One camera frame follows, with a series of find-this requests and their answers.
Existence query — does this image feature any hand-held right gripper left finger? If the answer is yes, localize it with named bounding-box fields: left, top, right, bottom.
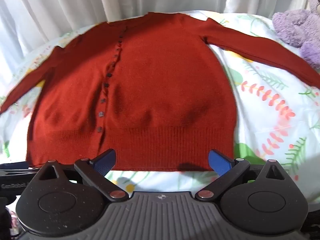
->
left=34, top=149, right=129, bottom=202

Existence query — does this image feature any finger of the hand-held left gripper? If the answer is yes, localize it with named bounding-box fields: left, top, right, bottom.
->
left=0, top=162, right=28, bottom=170

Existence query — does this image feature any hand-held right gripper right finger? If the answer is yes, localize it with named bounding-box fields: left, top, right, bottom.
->
left=195, top=149, right=288, bottom=201

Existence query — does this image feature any red knit button cardigan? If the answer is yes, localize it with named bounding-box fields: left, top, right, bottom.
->
left=0, top=11, right=320, bottom=172

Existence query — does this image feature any floral white bed sheet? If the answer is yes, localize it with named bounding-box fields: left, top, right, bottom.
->
left=0, top=10, right=320, bottom=230

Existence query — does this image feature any purple teddy bear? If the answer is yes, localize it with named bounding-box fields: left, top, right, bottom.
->
left=272, top=0, right=320, bottom=69

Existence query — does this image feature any white curtain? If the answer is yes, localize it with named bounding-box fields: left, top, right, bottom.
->
left=0, top=0, right=312, bottom=64

